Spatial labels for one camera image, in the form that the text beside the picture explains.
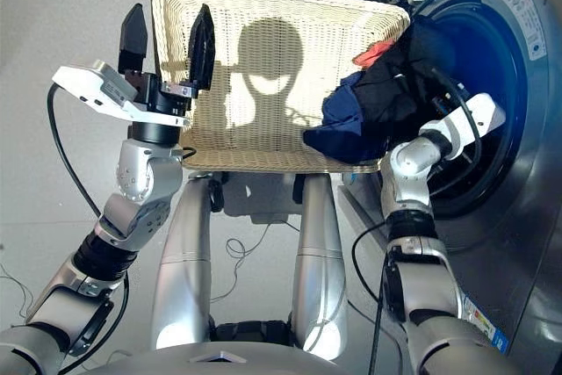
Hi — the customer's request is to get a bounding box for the pale woven basket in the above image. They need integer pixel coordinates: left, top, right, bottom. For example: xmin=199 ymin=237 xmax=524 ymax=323
xmin=150 ymin=0 xmax=412 ymax=175

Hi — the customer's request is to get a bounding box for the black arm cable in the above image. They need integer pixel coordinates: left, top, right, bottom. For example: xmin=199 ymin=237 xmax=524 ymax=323
xmin=47 ymin=83 xmax=131 ymax=375
xmin=350 ymin=68 xmax=482 ymax=375

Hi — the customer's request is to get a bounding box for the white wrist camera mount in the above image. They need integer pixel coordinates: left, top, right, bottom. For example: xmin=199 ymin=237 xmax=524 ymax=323
xmin=419 ymin=92 xmax=508 ymax=162
xmin=51 ymin=60 xmax=192 ymax=127

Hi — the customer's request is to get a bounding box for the blue garment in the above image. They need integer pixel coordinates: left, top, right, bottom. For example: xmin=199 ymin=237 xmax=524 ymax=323
xmin=302 ymin=72 xmax=388 ymax=165

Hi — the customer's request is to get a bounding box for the grey washing machine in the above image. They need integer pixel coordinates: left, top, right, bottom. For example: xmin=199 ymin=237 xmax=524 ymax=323
xmin=337 ymin=0 xmax=562 ymax=375

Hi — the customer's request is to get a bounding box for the colourful energy label sticker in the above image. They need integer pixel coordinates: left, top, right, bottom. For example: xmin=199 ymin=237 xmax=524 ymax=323
xmin=460 ymin=293 xmax=511 ymax=355

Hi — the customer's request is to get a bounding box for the thin grey wire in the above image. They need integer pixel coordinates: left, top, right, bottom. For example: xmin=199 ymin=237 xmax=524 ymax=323
xmin=0 ymin=263 xmax=37 ymax=320

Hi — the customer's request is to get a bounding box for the thin grey floor cable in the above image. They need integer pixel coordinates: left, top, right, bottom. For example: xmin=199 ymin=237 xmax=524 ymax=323
xmin=210 ymin=220 xmax=305 ymax=304

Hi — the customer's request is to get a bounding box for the silver robot torso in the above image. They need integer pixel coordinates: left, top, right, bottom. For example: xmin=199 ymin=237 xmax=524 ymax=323
xmin=87 ymin=321 xmax=353 ymax=375

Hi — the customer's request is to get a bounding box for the red garment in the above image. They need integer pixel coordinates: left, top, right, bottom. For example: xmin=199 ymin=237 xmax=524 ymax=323
xmin=353 ymin=39 xmax=397 ymax=70

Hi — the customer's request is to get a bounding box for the white warning label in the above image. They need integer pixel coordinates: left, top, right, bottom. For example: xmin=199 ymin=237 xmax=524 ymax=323
xmin=489 ymin=0 xmax=549 ymax=62

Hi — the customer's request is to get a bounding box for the black garment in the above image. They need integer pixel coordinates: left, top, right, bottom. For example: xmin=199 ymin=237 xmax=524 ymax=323
xmin=350 ymin=14 xmax=458 ymax=153

